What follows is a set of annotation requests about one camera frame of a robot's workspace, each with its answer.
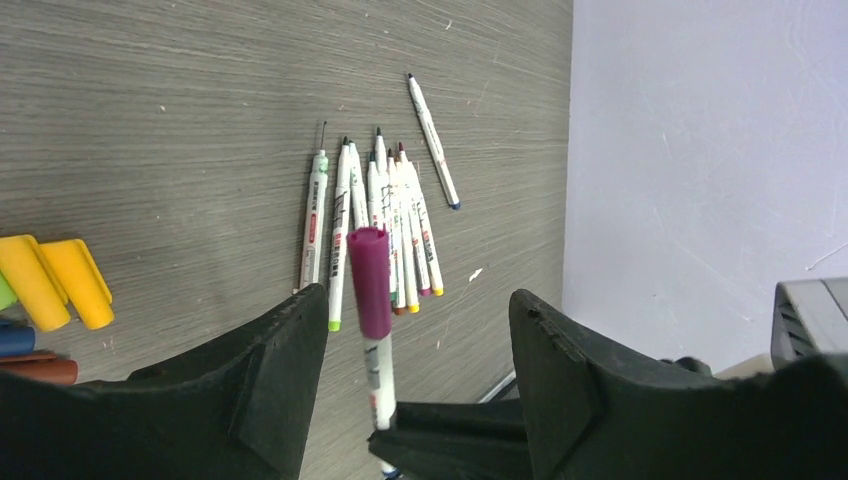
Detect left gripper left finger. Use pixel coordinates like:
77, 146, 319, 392
1, 285, 328, 479

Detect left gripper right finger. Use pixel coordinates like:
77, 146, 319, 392
509, 289, 847, 479

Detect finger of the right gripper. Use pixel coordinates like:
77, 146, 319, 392
368, 399, 530, 479

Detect red-brown pen cap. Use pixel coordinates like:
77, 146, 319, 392
1, 352, 79, 385

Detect purple pen cap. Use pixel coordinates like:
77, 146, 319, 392
346, 227, 392, 340

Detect yellow pen cap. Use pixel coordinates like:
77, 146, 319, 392
40, 239, 115, 330

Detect teal marker pen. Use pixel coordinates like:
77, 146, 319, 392
348, 141, 370, 229

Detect green-end marker pen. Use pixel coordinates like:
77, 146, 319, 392
298, 121, 329, 289

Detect navy blue pen cap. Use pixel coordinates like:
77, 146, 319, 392
0, 322, 36, 358

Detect orange pen cap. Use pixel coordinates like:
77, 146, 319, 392
1, 235, 70, 332

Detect lime green pen cap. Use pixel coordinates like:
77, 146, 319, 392
0, 274, 18, 310

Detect blue-end marker pen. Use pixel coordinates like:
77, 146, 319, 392
407, 73, 461, 210

